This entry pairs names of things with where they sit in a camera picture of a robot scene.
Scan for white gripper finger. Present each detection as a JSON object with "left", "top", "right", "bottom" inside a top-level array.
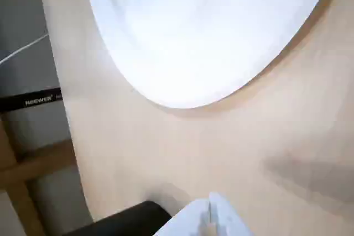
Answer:
[
  {"left": 153, "top": 196, "right": 213, "bottom": 236},
  {"left": 209, "top": 191, "right": 251, "bottom": 236}
]

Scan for white paper plate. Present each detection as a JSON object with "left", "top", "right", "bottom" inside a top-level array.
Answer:
[{"left": 84, "top": 0, "right": 337, "bottom": 109}]

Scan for black Neewer stand bar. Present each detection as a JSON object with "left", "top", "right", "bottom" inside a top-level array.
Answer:
[{"left": 0, "top": 86, "right": 63, "bottom": 113}]

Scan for wooden frame beams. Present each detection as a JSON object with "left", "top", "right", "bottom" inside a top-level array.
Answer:
[{"left": 0, "top": 121, "right": 77, "bottom": 236}]

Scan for thin white cable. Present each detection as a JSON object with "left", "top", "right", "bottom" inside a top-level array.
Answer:
[{"left": 0, "top": 35, "right": 50, "bottom": 66}]

